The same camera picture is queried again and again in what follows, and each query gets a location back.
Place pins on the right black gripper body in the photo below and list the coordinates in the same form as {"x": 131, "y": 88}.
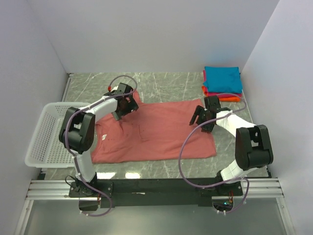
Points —
{"x": 209, "y": 128}

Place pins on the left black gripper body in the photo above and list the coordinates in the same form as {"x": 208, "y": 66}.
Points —
{"x": 129, "y": 107}

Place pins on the salmon pink t shirt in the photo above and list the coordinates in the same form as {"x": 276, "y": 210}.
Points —
{"x": 156, "y": 131}

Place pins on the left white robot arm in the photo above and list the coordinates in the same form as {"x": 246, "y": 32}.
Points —
{"x": 77, "y": 131}

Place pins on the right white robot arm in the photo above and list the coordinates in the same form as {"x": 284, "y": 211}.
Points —
{"x": 252, "y": 142}

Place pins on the folded magenta t shirt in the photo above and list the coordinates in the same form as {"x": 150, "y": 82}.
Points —
{"x": 222, "y": 95}

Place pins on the folded orange t shirt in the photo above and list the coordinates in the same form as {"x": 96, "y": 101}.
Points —
{"x": 236, "y": 99}

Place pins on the folded blue t shirt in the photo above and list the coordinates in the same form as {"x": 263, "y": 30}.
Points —
{"x": 223, "y": 80}

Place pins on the black base beam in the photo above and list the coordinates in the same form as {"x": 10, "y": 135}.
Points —
{"x": 149, "y": 192}

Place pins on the white plastic basket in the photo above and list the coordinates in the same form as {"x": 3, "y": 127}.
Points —
{"x": 45, "y": 149}

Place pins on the aluminium frame rail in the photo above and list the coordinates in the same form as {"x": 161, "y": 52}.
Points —
{"x": 59, "y": 190}

